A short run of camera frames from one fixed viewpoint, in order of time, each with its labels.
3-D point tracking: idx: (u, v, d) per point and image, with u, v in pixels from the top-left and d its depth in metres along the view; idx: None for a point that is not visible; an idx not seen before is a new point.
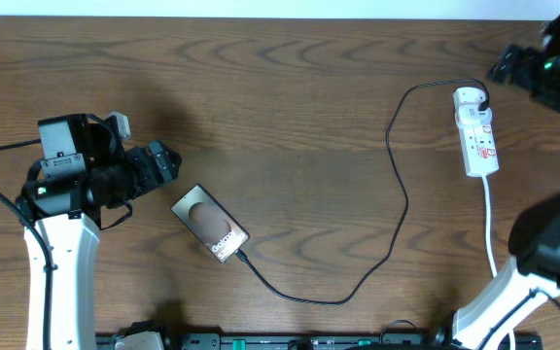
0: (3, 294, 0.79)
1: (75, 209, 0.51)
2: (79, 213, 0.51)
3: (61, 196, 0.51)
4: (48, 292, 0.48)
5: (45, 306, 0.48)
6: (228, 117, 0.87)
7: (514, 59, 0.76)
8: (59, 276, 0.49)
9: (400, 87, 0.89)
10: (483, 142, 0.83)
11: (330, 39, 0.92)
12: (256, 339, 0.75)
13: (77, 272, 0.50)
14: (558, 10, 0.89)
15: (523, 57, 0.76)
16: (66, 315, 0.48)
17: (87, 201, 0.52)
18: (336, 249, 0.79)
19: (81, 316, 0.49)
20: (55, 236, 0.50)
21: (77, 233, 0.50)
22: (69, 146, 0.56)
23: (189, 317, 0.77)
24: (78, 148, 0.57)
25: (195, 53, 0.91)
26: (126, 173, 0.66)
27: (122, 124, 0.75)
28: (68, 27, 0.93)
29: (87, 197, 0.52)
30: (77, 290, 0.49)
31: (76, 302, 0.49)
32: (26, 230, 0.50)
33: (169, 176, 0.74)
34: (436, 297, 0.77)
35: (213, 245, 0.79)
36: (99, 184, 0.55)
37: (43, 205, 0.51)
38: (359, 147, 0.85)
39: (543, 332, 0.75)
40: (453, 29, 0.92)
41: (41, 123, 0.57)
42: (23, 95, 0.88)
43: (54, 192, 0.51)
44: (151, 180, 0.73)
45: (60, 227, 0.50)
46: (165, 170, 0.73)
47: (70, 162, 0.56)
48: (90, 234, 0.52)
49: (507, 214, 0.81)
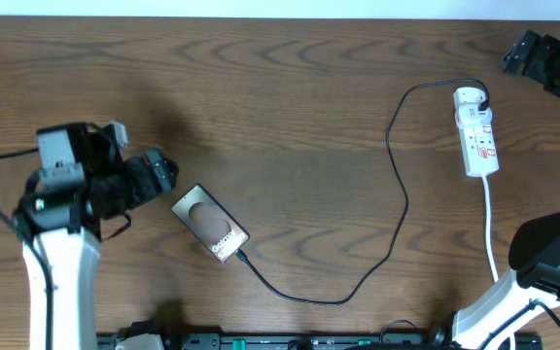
0: None
1: (75, 225, 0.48)
2: (79, 228, 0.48)
3: (64, 210, 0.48)
4: (50, 315, 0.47)
5: (47, 327, 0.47)
6: (228, 117, 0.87)
7: (541, 50, 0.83)
8: (59, 296, 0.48)
9: (399, 87, 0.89)
10: (483, 142, 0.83)
11: (329, 39, 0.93)
12: (256, 339, 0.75)
13: (78, 293, 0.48)
14: (555, 10, 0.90)
15: (544, 48, 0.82)
16: (68, 334, 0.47)
17: (86, 215, 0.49)
18: (336, 249, 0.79)
19: (83, 334, 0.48)
20: (55, 256, 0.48)
21: (77, 252, 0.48)
22: (68, 155, 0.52)
23: (188, 317, 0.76)
24: (78, 157, 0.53)
25: (196, 53, 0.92)
26: (126, 184, 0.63)
27: (120, 133, 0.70)
28: (70, 27, 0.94)
29: (87, 211, 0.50)
30: (79, 309, 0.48)
31: (78, 321, 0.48)
32: (26, 249, 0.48)
33: (167, 185, 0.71)
34: (437, 297, 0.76)
35: (213, 245, 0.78)
36: (101, 194, 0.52)
37: (41, 221, 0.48)
38: (359, 146, 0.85)
39: (545, 332, 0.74)
40: (451, 29, 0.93)
41: (39, 132, 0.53)
42: (25, 95, 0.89)
43: (52, 205, 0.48)
44: (150, 191, 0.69)
45: (60, 245, 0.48)
46: (164, 179, 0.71)
47: (69, 172, 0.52)
48: (90, 252, 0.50)
49: (508, 214, 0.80)
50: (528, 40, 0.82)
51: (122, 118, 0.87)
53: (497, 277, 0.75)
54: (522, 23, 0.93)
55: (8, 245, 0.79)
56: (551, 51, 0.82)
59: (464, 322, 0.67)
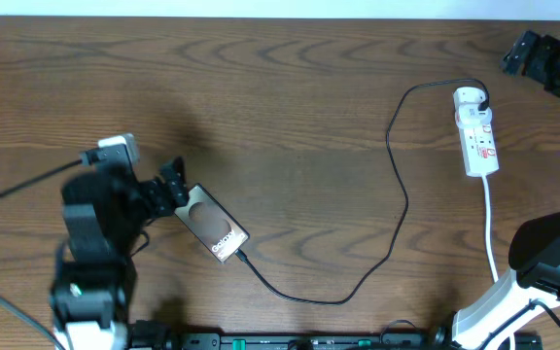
0: None
1: (106, 319, 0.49)
2: (110, 324, 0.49)
3: (99, 299, 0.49)
4: None
5: None
6: (228, 117, 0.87)
7: (542, 49, 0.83)
8: None
9: (399, 87, 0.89)
10: (483, 142, 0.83)
11: (329, 39, 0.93)
12: (256, 339, 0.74)
13: None
14: (554, 10, 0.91)
15: (545, 48, 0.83)
16: None
17: (118, 303, 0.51)
18: (336, 248, 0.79)
19: None
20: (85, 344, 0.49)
21: (108, 343, 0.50)
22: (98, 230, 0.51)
23: (188, 318, 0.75)
24: (109, 231, 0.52)
25: (196, 53, 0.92)
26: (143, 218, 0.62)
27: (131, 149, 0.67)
28: (70, 27, 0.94)
29: (120, 298, 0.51)
30: None
31: None
32: (59, 332, 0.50)
33: (184, 201, 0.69)
34: (437, 297, 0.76)
35: (213, 245, 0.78)
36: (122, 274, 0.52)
37: (75, 306, 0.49)
38: (359, 146, 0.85)
39: (545, 332, 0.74)
40: (451, 29, 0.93)
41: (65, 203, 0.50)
42: (25, 95, 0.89)
43: (88, 293, 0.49)
44: (164, 208, 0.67)
45: (90, 335, 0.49)
46: (180, 196, 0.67)
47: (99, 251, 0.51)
48: (121, 339, 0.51)
49: (509, 214, 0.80)
50: (530, 41, 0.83)
51: (122, 118, 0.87)
53: (497, 277, 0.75)
54: (521, 23, 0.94)
55: (8, 245, 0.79)
56: (551, 51, 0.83)
59: (465, 322, 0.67)
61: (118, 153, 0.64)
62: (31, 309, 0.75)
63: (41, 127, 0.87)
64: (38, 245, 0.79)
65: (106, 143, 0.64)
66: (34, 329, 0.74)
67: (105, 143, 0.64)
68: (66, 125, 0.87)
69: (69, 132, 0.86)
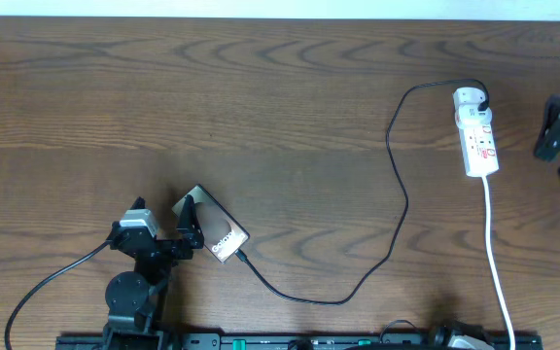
0: None
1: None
2: None
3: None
4: None
5: None
6: (229, 118, 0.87)
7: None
8: None
9: (399, 87, 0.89)
10: (483, 142, 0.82)
11: (330, 39, 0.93)
12: (256, 339, 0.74)
13: None
14: (553, 9, 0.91)
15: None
16: None
17: None
18: (336, 249, 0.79)
19: None
20: None
21: None
22: (140, 302, 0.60)
23: (188, 317, 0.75)
24: (150, 304, 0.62)
25: (196, 53, 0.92)
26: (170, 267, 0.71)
27: (153, 224, 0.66)
28: (70, 27, 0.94)
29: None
30: None
31: None
32: None
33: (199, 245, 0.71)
34: (437, 297, 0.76)
35: (213, 245, 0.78)
36: (165, 332, 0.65)
37: None
38: (359, 147, 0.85)
39: (544, 332, 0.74)
40: (451, 29, 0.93)
41: (121, 276, 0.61)
42: (25, 95, 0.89)
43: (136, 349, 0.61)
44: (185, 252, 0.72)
45: None
46: (195, 245, 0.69)
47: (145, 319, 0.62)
48: None
49: (508, 214, 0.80)
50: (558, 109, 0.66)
51: (122, 118, 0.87)
53: (500, 288, 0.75)
54: (521, 23, 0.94)
55: (9, 244, 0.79)
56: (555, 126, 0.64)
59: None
61: (139, 232, 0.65)
62: (31, 309, 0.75)
63: (41, 127, 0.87)
64: (38, 245, 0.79)
65: (126, 224, 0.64)
66: (35, 329, 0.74)
67: (125, 223, 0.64)
68: (66, 125, 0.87)
69: (69, 132, 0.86)
